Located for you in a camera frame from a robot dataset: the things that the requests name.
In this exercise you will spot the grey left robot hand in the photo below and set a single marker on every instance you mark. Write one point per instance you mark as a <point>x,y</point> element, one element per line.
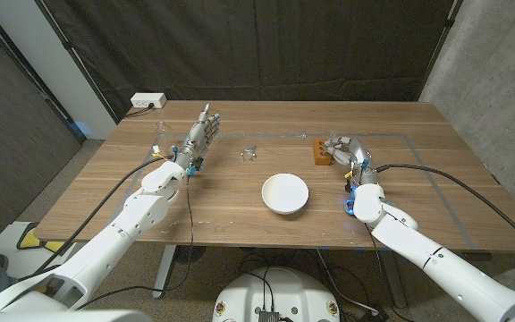
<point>195,141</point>

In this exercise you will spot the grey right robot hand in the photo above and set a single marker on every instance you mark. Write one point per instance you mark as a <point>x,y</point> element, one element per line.
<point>358,154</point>

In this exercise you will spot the clear plastic test tube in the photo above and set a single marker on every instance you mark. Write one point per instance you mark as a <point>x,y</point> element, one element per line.
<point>331,136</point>

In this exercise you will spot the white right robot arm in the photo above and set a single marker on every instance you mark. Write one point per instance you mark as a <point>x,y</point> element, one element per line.
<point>441,264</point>

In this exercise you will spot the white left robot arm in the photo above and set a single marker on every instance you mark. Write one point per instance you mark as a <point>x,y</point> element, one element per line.
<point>105,246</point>

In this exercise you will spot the orange wooden tube block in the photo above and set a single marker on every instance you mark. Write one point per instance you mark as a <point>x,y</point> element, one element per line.
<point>319,156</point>

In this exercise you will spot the blue mobile phone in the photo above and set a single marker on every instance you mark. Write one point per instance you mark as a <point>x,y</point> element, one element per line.
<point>348,208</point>

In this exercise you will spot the white round bowl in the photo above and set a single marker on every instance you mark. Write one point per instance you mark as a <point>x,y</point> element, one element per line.
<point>284,192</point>

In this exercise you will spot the clear glass flask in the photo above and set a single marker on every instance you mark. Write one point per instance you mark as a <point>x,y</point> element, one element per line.
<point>162,128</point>

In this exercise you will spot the white power strip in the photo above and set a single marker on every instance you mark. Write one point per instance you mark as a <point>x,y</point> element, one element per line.
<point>148,100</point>

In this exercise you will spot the grey tape outline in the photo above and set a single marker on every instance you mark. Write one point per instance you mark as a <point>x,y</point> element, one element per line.
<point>441,193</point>

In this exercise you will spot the black round floor disc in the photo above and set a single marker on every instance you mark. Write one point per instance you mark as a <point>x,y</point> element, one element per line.
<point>189,254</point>

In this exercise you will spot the black backdrop curtain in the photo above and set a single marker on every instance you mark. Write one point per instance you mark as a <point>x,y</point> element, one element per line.
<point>262,44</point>

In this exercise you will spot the white table leg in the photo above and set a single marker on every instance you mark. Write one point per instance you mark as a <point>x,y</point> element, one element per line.
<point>164,268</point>

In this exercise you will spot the grey table leg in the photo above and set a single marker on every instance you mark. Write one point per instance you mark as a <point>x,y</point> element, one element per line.
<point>394,282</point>

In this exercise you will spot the black backdrop stand pole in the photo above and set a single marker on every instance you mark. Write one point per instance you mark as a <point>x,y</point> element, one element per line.
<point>83,67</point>
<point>441,49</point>

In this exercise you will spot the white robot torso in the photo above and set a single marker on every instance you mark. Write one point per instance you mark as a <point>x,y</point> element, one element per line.
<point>284,295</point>

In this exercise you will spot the black power adapter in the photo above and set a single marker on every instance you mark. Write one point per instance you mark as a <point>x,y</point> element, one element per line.
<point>374,314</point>

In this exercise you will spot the dark wood door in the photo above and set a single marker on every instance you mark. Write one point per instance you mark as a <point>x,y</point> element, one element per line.
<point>16,134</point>

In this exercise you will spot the grey torso electronics box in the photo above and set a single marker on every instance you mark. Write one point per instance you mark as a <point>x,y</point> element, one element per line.
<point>268,316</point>

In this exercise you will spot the white yellow floor platform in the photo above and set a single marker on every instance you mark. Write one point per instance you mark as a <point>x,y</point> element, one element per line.
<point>11,237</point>

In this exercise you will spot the silver metal clamp bracket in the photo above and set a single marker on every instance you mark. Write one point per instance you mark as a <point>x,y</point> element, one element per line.
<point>251,149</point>

